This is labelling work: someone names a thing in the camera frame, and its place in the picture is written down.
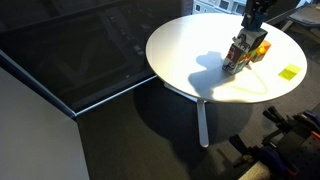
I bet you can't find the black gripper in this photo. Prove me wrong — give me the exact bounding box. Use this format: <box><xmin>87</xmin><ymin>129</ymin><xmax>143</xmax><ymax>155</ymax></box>
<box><xmin>244</xmin><ymin>0</ymin><xmax>277</xmax><ymax>15</ymax></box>

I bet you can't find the blue block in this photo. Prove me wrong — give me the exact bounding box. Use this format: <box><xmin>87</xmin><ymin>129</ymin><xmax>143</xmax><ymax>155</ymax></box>
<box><xmin>241</xmin><ymin>13</ymin><xmax>266</xmax><ymax>31</ymax></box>

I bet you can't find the orange block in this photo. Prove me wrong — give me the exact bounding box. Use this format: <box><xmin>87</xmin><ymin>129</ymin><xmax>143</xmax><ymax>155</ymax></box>
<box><xmin>251</xmin><ymin>40</ymin><xmax>271</xmax><ymax>63</ymax></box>

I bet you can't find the picture block tower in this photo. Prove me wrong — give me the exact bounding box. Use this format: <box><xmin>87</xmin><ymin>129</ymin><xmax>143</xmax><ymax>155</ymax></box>
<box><xmin>222</xmin><ymin>28</ymin><xmax>268</xmax><ymax>74</ymax></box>

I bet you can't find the green block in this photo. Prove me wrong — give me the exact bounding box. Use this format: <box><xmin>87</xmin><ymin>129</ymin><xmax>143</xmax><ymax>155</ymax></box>
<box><xmin>279</xmin><ymin>64</ymin><xmax>301</xmax><ymax>80</ymax></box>

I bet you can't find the grey office chair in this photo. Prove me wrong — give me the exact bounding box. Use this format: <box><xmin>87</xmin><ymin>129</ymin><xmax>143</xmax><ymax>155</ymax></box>
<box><xmin>266</xmin><ymin>0</ymin><xmax>320</xmax><ymax>43</ymax></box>

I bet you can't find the white table base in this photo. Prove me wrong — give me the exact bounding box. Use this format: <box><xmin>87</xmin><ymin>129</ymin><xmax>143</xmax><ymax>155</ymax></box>
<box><xmin>164</xmin><ymin>83</ymin><xmax>209</xmax><ymax>148</ymax></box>

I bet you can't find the black clamp rig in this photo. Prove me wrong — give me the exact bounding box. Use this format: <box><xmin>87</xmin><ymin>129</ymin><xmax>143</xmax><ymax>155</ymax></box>
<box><xmin>229</xmin><ymin>106</ymin><xmax>320</xmax><ymax>180</ymax></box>

